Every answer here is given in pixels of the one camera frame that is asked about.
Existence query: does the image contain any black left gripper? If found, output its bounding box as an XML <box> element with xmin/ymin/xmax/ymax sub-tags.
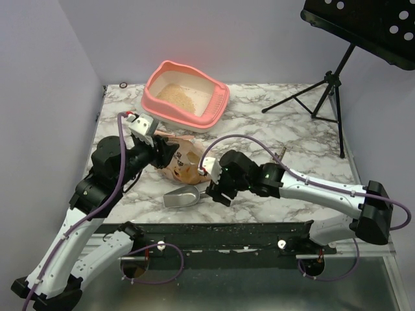
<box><xmin>115</xmin><ymin>134</ymin><xmax>181</xmax><ymax>188</ymax></box>

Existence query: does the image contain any beige cat litter pile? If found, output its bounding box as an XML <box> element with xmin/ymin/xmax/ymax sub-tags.
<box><xmin>156</xmin><ymin>84</ymin><xmax>195</xmax><ymax>114</ymax></box>

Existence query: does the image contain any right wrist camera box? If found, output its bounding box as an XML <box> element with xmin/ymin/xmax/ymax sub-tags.
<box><xmin>198</xmin><ymin>157</ymin><xmax>222</xmax><ymax>184</ymax></box>

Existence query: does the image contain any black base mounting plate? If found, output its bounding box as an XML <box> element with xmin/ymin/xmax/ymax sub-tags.
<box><xmin>133</xmin><ymin>222</ymin><xmax>356</xmax><ymax>270</ymax></box>

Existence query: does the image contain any black music stand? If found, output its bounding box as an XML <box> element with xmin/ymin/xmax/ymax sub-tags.
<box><xmin>261</xmin><ymin>0</ymin><xmax>415</xmax><ymax>159</ymax></box>

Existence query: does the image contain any pink and white litter box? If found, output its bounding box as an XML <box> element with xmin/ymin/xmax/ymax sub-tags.
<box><xmin>141</xmin><ymin>60</ymin><xmax>230</xmax><ymax>133</ymax></box>

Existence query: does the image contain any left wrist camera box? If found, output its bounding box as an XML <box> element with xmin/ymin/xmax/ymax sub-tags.
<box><xmin>126</xmin><ymin>112</ymin><xmax>159</xmax><ymax>147</ymax></box>

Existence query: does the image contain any aluminium frame rail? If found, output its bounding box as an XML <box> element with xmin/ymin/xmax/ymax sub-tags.
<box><xmin>77</xmin><ymin>233</ymin><xmax>396</xmax><ymax>259</ymax></box>

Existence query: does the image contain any peach cat litter bag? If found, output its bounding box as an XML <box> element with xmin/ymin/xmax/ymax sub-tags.
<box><xmin>155</xmin><ymin>130</ymin><xmax>210</xmax><ymax>185</ymax></box>

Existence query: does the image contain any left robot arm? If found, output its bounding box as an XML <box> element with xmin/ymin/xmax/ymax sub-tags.
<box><xmin>11</xmin><ymin>135</ymin><xmax>179</xmax><ymax>310</ymax></box>

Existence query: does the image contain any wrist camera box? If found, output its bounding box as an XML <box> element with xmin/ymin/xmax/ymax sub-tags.
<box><xmin>126</xmin><ymin>112</ymin><xmax>159</xmax><ymax>147</ymax></box>
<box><xmin>198</xmin><ymin>157</ymin><xmax>222</xmax><ymax>184</ymax></box>

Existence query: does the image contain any metal litter scoop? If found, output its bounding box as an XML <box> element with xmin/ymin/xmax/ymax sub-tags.
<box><xmin>163</xmin><ymin>185</ymin><xmax>207</xmax><ymax>208</ymax></box>

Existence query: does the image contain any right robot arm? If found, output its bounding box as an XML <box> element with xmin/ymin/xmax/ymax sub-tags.
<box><xmin>199</xmin><ymin>150</ymin><xmax>393</xmax><ymax>254</ymax></box>

